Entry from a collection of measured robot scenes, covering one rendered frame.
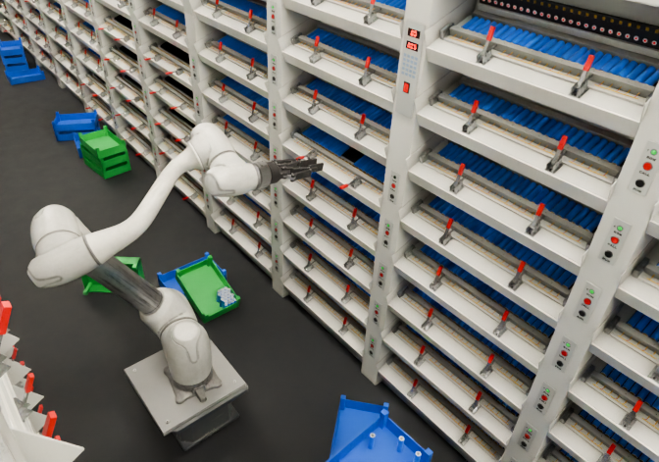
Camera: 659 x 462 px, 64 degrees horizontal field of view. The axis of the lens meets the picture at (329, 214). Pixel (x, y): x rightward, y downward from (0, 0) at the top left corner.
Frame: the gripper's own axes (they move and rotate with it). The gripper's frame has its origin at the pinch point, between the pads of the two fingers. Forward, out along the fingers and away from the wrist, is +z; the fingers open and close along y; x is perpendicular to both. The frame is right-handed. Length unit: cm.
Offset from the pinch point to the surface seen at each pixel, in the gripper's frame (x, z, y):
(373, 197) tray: 7.8, 16.9, -17.1
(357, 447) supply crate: 65, -21, -66
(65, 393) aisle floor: 115, -77, 45
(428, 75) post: -43, 10, -32
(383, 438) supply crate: 63, -13, -69
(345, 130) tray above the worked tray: -11.8, 13.5, 0.1
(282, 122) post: -0.9, 13.9, 37.6
